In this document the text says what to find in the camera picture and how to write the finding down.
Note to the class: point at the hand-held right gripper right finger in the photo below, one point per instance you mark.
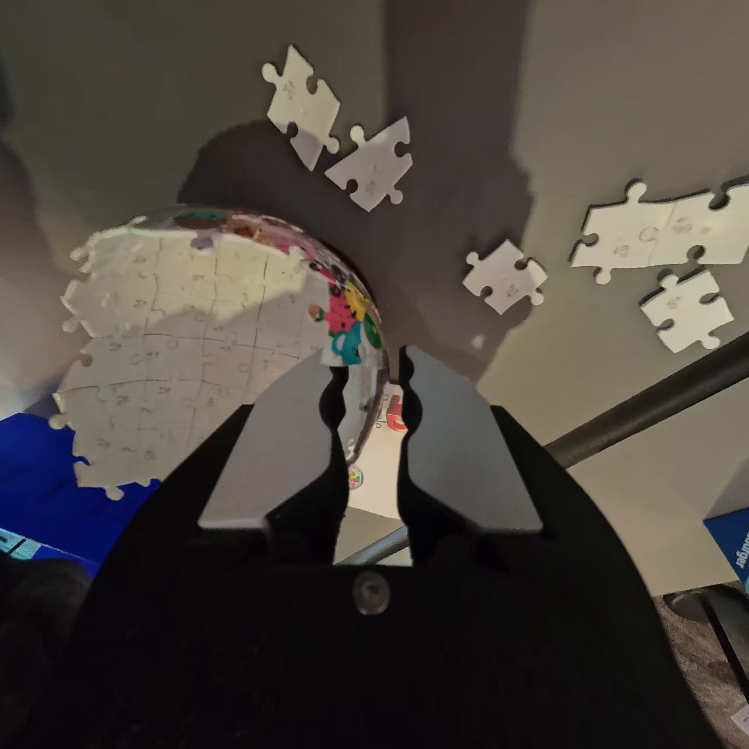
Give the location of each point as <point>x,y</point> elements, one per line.
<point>468,468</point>

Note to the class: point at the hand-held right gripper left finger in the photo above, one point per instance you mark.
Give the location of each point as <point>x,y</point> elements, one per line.
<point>269,468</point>

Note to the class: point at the colourful puzzle ball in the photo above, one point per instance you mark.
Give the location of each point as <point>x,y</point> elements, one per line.
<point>175,351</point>

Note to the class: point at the puzzle instruction sheet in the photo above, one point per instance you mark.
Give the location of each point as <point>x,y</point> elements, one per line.
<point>380,485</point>

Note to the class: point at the white puzzle piece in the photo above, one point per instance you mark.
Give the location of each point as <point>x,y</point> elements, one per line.
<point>301,105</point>
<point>684,310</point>
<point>374,167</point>
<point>506,278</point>

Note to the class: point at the colourful puzzle box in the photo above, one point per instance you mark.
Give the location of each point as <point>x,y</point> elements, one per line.
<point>731,544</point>

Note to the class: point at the strip of joined puzzle pieces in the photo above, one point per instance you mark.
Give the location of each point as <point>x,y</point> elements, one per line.
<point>661,234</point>

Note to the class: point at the blue plastic bin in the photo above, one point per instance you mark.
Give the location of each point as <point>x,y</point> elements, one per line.
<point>35,485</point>

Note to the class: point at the black office chair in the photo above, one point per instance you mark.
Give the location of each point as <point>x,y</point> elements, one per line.
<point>714,614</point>

